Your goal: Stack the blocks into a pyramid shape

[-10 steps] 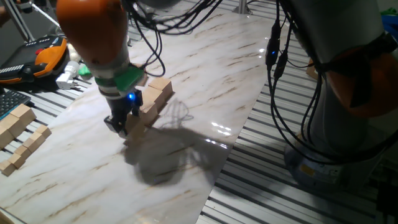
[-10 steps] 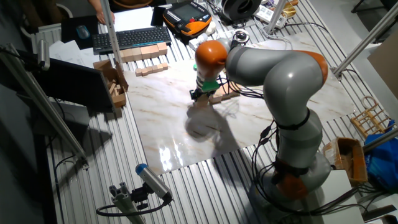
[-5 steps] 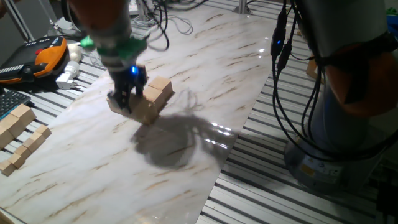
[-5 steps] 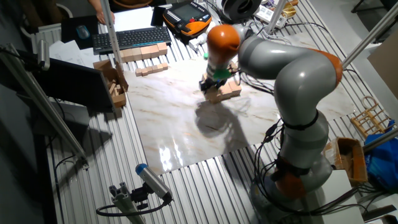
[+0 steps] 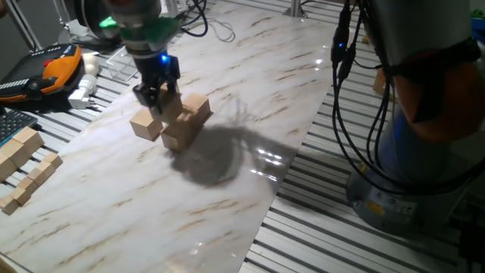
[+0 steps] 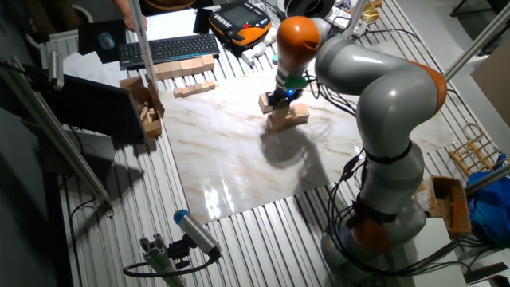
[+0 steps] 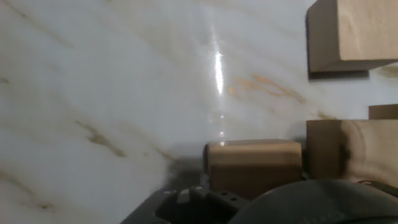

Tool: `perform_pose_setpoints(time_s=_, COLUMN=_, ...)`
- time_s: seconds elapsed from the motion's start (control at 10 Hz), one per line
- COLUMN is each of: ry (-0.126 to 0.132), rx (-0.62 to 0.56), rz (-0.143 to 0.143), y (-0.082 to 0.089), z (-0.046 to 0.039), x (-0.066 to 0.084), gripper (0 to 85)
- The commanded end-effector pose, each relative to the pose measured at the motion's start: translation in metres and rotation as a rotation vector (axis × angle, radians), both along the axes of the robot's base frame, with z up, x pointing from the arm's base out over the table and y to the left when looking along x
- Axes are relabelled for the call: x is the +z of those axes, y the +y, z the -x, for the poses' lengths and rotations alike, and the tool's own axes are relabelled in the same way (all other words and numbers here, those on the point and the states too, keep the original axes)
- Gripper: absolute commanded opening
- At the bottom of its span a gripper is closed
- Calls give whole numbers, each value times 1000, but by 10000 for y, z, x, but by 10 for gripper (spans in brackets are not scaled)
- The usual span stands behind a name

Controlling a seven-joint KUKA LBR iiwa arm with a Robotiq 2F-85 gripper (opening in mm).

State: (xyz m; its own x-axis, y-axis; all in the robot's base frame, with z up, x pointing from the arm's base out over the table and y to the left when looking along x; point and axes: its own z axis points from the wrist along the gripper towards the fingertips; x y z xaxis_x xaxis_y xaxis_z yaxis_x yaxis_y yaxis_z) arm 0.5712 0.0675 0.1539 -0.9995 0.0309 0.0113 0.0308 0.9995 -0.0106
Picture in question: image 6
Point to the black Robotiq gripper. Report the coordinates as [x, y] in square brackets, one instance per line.
[287, 96]

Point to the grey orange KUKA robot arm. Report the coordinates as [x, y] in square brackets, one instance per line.
[390, 99]

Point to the bare person forearm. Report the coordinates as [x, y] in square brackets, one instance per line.
[121, 6]

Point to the bare person hand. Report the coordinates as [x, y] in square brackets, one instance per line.
[128, 22]

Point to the white power adapter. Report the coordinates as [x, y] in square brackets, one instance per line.
[255, 51]

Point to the small spare wooden cube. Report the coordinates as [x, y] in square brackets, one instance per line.
[192, 90]
[198, 88]
[211, 84]
[185, 91]
[178, 93]
[205, 86]

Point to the white marble pattern board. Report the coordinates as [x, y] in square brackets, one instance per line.
[223, 159]

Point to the large spare wooden cube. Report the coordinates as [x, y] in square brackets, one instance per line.
[176, 68]
[163, 71]
[187, 67]
[208, 61]
[198, 65]

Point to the orange black teach pendant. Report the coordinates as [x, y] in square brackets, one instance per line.
[239, 20]

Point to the black filament spool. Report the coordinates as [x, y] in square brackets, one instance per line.
[311, 6]

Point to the white power strip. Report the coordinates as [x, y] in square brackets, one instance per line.
[344, 18]

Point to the black smartphone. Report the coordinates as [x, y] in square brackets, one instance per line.
[202, 22]

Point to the black computer keyboard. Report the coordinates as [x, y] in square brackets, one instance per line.
[171, 49]

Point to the gold foil wrapper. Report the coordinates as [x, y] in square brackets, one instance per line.
[370, 14]

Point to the cardboard box of wood pieces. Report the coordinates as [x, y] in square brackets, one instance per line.
[153, 127]

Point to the wooden slat rack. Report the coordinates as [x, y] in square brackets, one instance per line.
[457, 156]

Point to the grey computer mouse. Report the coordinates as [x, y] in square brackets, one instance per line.
[106, 41]

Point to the black monitor panel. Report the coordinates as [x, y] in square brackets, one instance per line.
[95, 107]

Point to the short aluminium profile piece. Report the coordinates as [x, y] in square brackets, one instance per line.
[159, 259]

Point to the white paper sheets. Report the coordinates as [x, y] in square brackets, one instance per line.
[85, 68]

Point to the orange lined cardboard box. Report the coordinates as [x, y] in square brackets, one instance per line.
[458, 207]

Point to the black mouse pad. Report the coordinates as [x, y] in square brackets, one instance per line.
[87, 48]

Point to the brown cardboard panel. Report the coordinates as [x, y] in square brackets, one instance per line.
[494, 87]

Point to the blue plastic bag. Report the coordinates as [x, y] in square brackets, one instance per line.
[490, 211]

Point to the aluminium profile post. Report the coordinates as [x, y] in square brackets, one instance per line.
[354, 20]
[478, 44]
[486, 179]
[141, 40]
[52, 127]

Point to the grey camera with blue end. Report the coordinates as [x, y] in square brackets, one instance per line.
[195, 231]

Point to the black camera clamp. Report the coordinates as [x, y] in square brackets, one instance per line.
[179, 251]

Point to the grey depth camera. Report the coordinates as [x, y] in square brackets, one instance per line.
[56, 71]

